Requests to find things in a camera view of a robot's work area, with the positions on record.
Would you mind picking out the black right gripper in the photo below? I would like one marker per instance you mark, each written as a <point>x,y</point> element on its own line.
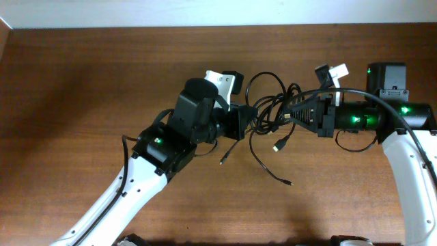
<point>324,129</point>

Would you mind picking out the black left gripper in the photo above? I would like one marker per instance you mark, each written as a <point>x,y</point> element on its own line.
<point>237,130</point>

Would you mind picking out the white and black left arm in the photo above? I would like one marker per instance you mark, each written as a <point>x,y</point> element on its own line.
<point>202,114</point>

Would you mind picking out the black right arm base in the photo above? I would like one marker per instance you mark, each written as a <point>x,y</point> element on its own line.
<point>343,240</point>

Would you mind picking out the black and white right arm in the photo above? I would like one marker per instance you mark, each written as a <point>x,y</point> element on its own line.
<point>406,131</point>

